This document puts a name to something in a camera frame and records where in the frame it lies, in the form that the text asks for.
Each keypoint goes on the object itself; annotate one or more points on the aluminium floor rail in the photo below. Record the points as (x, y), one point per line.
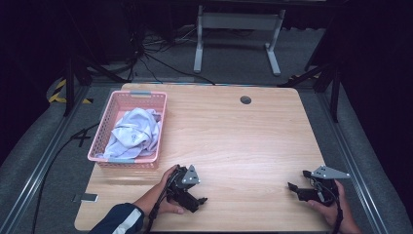
(39, 169)
(350, 169)

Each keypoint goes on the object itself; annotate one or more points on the round grey table grommet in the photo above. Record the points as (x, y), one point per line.
(245, 99)

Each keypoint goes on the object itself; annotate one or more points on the white printed towel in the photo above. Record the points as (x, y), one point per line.
(136, 133)

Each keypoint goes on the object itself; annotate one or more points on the person's right hand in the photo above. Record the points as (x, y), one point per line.
(337, 214)

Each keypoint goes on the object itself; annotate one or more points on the person's left hand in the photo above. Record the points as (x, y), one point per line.
(164, 204)

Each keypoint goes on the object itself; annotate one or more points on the grey metal desk frame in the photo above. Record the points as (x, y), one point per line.
(238, 21)

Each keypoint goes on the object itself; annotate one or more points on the black tripod stand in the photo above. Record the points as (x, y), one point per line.
(335, 94)
(69, 87)

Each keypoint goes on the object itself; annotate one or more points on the pink plastic basket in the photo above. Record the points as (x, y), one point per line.
(107, 130)

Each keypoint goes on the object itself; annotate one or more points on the yellow black floor tape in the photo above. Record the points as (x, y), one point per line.
(55, 96)

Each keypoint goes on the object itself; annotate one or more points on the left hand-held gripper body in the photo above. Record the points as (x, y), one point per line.
(190, 177)

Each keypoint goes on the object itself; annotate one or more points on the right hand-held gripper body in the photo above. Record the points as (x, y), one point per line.
(326, 191)

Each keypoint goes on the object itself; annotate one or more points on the grey metal table bracket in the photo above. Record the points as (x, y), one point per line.
(86, 197)

